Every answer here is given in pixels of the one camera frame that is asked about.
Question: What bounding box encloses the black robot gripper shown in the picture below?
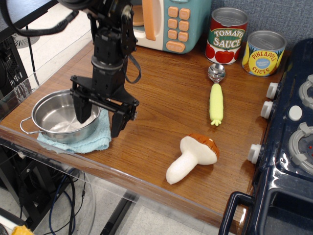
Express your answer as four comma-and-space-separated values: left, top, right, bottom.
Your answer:
70, 61, 139, 138

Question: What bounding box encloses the stainless steel pot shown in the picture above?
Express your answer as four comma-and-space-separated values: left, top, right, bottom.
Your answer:
20, 90, 110, 144

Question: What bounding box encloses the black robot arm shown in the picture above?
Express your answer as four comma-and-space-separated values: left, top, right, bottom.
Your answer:
60, 0, 139, 138

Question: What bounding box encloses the light blue folded cloth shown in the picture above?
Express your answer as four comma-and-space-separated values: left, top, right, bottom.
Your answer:
37, 110, 112, 154

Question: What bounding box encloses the plush mushroom toy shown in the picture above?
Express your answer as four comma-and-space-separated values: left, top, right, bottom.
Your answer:
166, 133, 220, 185

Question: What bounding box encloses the toy microwave oven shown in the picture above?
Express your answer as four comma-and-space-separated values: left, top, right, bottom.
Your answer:
131, 0, 211, 54

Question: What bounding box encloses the black desk at left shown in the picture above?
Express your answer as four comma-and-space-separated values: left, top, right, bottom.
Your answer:
7, 0, 58, 28

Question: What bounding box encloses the tomato sauce can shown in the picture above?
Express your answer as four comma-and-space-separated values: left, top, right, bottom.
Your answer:
205, 7, 249, 65

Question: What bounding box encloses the pineapple slices can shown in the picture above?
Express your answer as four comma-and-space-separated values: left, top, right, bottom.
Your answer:
242, 30, 287, 77

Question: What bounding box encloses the dark blue toy stove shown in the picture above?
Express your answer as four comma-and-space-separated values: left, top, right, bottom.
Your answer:
219, 39, 313, 235

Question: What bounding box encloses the blue floor cable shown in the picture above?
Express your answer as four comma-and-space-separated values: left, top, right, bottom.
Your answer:
48, 171, 76, 235

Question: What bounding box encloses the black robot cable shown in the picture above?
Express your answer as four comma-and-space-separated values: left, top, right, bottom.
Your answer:
0, 0, 79, 38

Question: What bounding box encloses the spoon with yellow-green handle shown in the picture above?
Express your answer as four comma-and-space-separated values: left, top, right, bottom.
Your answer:
208, 64, 225, 126

